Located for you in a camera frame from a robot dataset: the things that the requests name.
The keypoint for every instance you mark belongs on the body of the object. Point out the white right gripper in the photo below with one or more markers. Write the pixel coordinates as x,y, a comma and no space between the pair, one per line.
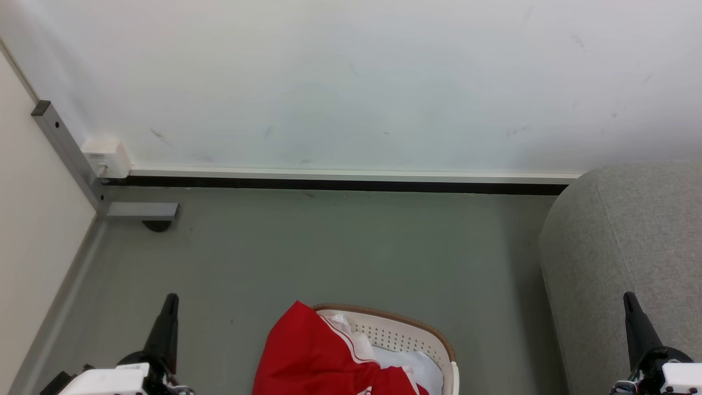
677,378

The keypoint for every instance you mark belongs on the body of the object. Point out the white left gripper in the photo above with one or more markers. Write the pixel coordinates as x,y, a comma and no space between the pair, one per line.
109,381

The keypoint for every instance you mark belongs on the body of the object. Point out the red garment with striped trim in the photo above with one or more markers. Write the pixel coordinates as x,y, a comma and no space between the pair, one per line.
312,356

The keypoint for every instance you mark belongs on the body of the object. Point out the grey fabric sofa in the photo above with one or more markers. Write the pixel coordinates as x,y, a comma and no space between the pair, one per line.
630,247

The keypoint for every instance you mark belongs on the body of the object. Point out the black round foot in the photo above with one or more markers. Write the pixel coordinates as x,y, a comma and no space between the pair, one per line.
157,225

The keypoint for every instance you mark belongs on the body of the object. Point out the grey floor skirting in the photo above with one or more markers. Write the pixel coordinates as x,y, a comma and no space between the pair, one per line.
55,312

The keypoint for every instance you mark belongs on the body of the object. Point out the grey metal foot bar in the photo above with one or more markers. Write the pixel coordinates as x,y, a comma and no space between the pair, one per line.
142,210

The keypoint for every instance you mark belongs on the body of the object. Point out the white brown-rimmed laundry basket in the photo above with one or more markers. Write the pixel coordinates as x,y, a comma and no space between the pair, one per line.
395,334

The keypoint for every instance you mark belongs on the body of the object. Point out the white wall socket box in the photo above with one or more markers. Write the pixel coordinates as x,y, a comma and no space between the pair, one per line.
105,156

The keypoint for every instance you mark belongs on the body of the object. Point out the grey metal frame post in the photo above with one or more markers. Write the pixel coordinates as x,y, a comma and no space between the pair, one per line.
66,145

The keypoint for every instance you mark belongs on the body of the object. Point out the black wall base strip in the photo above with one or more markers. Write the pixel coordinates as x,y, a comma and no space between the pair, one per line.
340,184

